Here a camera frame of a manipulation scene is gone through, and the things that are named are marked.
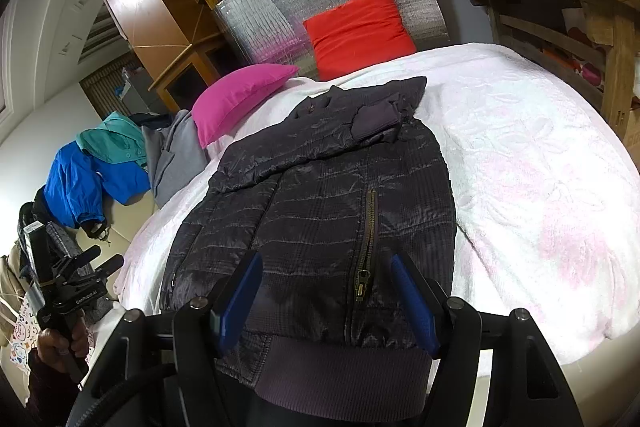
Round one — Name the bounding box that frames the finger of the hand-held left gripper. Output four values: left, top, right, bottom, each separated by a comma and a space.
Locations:
75, 255, 125, 285
52, 247, 101, 280

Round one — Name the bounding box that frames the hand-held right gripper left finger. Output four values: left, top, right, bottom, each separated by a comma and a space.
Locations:
65, 251, 264, 427

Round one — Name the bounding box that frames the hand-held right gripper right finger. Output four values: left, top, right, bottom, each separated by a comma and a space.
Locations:
390, 252, 583, 427

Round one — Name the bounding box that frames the dark quilted jacket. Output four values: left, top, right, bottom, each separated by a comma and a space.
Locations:
160, 76, 457, 415

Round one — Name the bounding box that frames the person's left forearm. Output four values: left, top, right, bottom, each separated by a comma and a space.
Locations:
25, 349, 81, 427

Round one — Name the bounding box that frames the person's left hand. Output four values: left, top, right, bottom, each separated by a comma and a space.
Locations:
37, 326, 90, 375

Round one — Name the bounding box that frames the beige sofa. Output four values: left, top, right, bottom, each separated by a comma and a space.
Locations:
95, 194, 161, 258

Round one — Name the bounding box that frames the white printed bag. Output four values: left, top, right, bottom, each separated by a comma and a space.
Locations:
0, 297, 43, 388

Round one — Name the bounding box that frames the blue jacket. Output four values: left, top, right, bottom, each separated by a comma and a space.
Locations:
42, 142, 151, 233

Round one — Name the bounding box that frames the teal shirt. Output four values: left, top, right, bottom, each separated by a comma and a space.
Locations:
76, 112, 151, 170

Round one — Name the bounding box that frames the grey cabinet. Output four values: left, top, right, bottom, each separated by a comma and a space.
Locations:
120, 67, 151, 108

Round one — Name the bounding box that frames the white pink blanket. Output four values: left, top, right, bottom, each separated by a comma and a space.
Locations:
112, 41, 640, 378

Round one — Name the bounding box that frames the pink pillow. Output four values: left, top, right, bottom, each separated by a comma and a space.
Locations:
191, 63, 301, 148

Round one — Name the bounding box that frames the wooden pillar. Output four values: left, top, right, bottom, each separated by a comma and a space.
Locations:
75, 0, 236, 112

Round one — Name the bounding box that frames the red pillow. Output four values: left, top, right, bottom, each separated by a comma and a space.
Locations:
302, 0, 417, 82

